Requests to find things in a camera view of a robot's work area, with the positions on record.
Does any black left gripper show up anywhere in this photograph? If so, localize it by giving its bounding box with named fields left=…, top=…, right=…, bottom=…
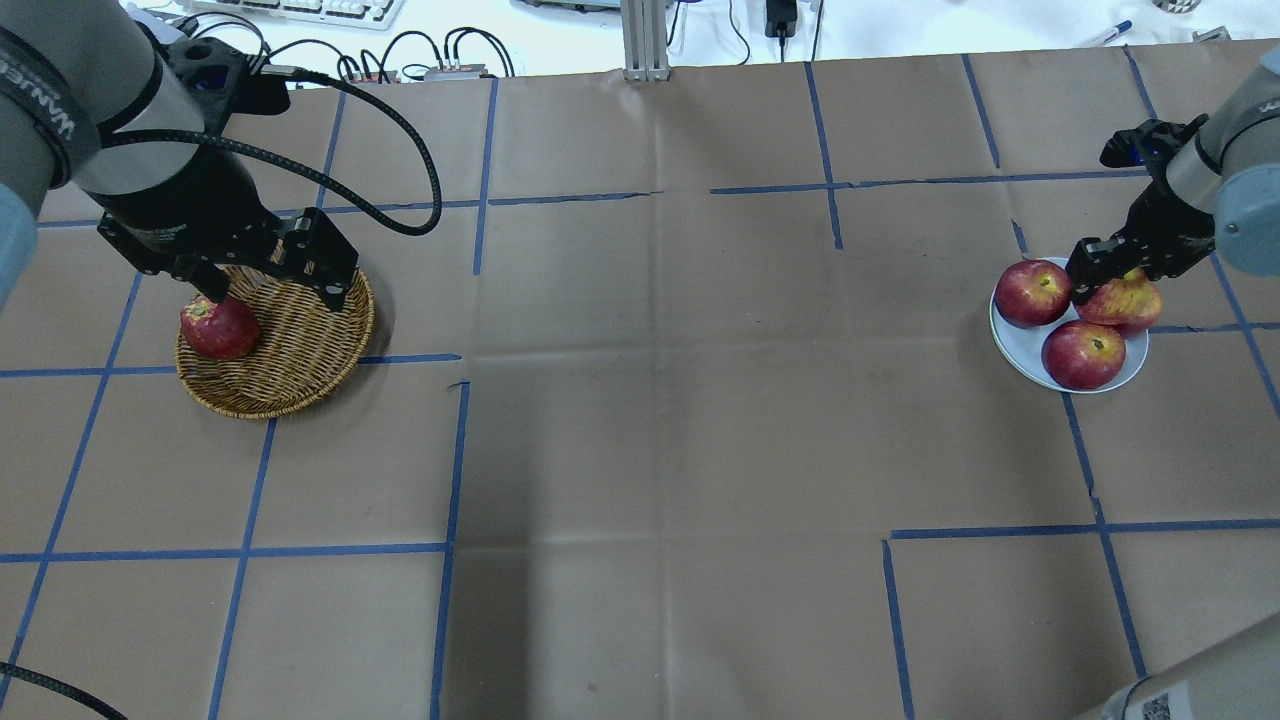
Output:
left=96, top=165, right=358, bottom=313

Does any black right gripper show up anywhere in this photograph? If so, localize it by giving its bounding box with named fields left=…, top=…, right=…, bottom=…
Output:
left=1066, top=184, right=1215, bottom=306

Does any red yellow apple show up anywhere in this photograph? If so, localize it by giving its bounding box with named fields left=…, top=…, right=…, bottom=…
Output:
left=1075, top=278, right=1164, bottom=325

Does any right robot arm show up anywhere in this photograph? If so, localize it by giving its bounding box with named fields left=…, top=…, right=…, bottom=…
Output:
left=1066, top=50, right=1279, bottom=719

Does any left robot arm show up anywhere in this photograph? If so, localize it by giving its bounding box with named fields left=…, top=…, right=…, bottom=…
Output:
left=3, top=1, right=358, bottom=313

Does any red apple right on plate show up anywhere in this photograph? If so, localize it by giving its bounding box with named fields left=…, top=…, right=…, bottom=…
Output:
left=1106, top=316, right=1158, bottom=340

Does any red apple on plate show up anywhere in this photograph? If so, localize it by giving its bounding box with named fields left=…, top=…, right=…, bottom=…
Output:
left=993, top=259, right=1073, bottom=329
left=1106, top=316, right=1158, bottom=340
left=1039, top=319, right=1128, bottom=391

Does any dark red apple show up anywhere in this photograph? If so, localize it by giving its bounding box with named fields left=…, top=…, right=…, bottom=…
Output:
left=179, top=295, right=262, bottom=360

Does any round wicker basket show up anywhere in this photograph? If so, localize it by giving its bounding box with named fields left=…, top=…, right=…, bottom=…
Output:
left=174, top=266, right=376, bottom=420

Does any red apple front on plate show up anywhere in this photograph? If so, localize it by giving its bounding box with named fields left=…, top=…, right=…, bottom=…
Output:
left=1039, top=319, right=1128, bottom=391

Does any red apple left on plate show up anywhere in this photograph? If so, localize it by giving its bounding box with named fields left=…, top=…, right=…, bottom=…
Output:
left=993, top=259, right=1073, bottom=329

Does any light blue plate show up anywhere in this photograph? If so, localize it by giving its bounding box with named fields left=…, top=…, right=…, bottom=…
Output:
left=989, top=258, right=1149, bottom=395

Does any blue white pen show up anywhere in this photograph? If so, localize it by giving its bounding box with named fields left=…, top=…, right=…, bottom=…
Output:
left=1079, top=19, right=1133, bottom=47

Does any white keyboard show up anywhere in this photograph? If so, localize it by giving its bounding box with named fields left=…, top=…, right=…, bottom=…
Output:
left=178, top=1, right=408, bottom=31

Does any black power adapter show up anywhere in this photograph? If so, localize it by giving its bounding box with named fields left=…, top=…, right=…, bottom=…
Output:
left=764, top=0, right=799, bottom=41

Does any aluminium frame post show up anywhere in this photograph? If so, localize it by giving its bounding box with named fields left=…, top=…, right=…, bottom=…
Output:
left=620, top=0, right=671, bottom=82

